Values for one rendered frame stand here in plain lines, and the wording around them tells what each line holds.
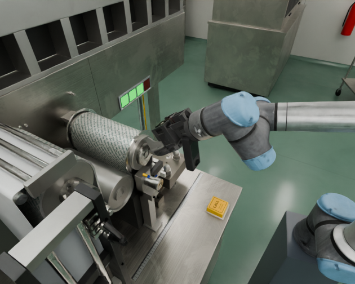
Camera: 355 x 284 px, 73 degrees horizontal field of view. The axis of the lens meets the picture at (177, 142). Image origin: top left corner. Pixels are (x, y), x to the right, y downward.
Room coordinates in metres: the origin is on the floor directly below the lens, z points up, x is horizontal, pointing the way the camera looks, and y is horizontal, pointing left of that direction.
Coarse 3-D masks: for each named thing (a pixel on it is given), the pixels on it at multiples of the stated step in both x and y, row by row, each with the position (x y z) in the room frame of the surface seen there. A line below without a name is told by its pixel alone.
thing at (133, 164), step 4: (144, 136) 0.56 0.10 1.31; (148, 136) 0.58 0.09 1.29; (140, 140) 0.54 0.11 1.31; (144, 140) 0.56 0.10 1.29; (136, 144) 0.53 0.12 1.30; (140, 144) 0.54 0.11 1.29; (132, 148) 0.52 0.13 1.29; (136, 148) 0.52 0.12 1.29; (132, 152) 0.51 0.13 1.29; (136, 152) 0.52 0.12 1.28; (132, 156) 0.51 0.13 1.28; (132, 160) 0.50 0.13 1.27; (132, 164) 0.50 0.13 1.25; (136, 164) 0.51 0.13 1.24; (136, 168) 0.51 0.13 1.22
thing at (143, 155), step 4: (144, 144) 0.55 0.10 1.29; (140, 148) 0.53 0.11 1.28; (144, 148) 0.54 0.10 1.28; (148, 148) 0.56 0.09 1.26; (140, 152) 0.52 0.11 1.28; (144, 152) 0.54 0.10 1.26; (148, 152) 0.56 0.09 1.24; (136, 156) 0.52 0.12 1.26; (140, 156) 0.52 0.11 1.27; (144, 156) 0.54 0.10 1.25; (148, 156) 0.55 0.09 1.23; (136, 160) 0.52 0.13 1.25; (140, 160) 0.52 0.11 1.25; (144, 160) 0.53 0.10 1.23; (148, 160) 0.55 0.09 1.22; (140, 164) 0.52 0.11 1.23; (144, 164) 0.53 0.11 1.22
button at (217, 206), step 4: (212, 200) 0.60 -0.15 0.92; (216, 200) 0.60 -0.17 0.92; (220, 200) 0.60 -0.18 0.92; (212, 204) 0.58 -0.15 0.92; (216, 204) 0.58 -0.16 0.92; (220, 204) 0.58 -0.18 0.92; (224, 204) 0.58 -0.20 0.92; (208, 208) 0.56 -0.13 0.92; (212, 208) 0.56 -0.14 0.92; (216, 208) 0.56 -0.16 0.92; (220, 208) 0.56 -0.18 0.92; (224, 208) 0.56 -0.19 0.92; (212, 212) 0.55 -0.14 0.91; (216, 212) 0.54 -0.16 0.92; (220, 212) 0.54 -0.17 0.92; (224, 212) 0.55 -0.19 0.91; (220, 216) 0.53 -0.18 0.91
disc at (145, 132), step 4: (140, 132) 0.56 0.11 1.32; (144, 132) 0.58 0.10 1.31; (148, 132) 0.59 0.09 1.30; (136, 136) 0.54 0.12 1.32; (140, 136) 0.56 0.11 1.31; (152, 136) 0.61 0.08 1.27; (132, 140) 0.53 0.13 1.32; (136, 140) 0.54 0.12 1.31; (132, 144) 0.53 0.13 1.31; (128, 148) 0.51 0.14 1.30; (128, 152) 0.51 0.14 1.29; (128, 156) 0.50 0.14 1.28; (128, 160) 0.50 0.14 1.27; (128, 164) 0.50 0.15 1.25; (128, 168) 0.50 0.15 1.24; (132, 168) 0.51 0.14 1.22; (132, 172) 0.51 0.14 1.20
